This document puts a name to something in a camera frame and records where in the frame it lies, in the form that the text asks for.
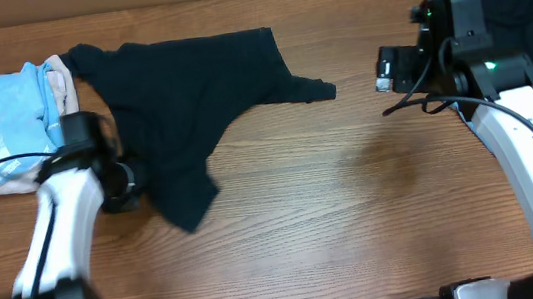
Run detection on light blue folded t-shirt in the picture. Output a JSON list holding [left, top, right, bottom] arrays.
[[0, 62, 64, 186]]

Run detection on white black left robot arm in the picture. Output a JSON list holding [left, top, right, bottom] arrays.
[[11, 111, 142, 299]]

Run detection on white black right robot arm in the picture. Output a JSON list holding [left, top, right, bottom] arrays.
[[376, 0, 533, 299]]

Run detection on black t-shirt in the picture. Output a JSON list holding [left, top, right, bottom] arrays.
[[61, 27, 337, 233]]

